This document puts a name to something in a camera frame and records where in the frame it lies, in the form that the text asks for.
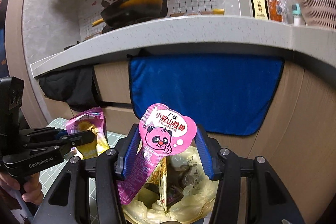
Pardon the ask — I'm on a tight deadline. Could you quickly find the pink yellow snack bag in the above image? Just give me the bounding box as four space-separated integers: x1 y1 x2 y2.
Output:
65 107 111 160

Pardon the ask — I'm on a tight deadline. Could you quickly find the pink bear candy wrapper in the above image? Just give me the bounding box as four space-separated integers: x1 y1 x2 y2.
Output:
117 103 197 205

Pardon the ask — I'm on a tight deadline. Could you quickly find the yellow noodle wrapper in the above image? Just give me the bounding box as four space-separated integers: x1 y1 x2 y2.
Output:
145 157 183 213

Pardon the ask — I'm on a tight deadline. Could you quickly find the yellow plastic trash bag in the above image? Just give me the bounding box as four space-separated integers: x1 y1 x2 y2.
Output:
123 146 218 223

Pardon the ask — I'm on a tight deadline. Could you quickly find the grey kitchen countertop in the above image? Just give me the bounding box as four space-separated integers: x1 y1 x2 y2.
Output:
30 15 335 78

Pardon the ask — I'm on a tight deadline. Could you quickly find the person left hand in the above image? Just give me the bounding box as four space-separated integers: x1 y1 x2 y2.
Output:
1 172 44 205

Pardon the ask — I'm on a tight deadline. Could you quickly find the black hanging cloth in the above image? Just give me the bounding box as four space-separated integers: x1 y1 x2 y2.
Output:
38 67 100 112

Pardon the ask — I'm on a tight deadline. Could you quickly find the blue hanging towel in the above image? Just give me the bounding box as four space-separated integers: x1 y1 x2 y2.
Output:
129 53 284 136

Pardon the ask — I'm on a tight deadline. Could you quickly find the small yellow object on counter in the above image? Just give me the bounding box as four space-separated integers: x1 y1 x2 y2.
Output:
213 9 225 15

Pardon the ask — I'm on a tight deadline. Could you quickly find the soy sauce bottle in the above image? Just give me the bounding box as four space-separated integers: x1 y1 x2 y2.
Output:
251 0 269 20

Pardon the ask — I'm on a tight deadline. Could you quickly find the small teal cap bottle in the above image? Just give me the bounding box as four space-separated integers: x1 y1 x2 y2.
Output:
292 3 306 26

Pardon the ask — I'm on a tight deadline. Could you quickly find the pink plastic basket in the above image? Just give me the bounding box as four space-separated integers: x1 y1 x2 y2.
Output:
297 0 336 30

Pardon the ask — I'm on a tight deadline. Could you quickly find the black wok orange handle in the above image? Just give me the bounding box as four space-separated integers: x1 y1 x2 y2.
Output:
92 0 168 28

